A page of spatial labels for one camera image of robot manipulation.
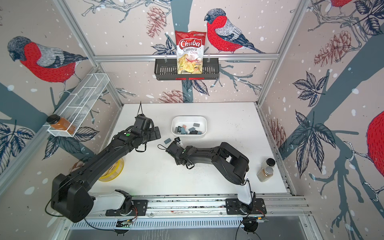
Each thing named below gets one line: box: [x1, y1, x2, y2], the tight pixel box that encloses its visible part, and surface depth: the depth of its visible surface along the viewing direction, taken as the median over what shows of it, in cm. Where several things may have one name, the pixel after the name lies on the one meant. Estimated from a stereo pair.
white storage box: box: [171, 115, 208, 138], surface depth 106 cm
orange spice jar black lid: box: [46, 114, 77, 135], surface depth 63 cm
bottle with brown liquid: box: [256, 166, 274, 183], surface depth 78 cm
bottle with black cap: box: [261, 158, 276, 170], surface depth 81 cm
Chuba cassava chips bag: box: [175, 30, 207, 75], surface depth 87 cm
